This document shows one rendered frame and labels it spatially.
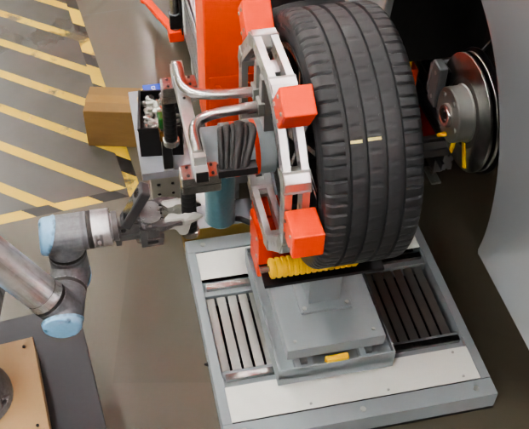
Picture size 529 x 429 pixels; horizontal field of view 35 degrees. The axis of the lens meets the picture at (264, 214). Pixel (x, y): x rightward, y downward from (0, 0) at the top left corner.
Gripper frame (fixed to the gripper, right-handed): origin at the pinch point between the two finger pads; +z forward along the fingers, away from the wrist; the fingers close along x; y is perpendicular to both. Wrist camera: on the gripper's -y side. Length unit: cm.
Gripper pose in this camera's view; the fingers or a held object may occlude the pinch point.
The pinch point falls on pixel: (196, 208)
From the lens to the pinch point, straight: 200.3
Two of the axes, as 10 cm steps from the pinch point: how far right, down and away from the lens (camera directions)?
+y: -0.2, 7.0, 7.1
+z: 9.8, -1.4, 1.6
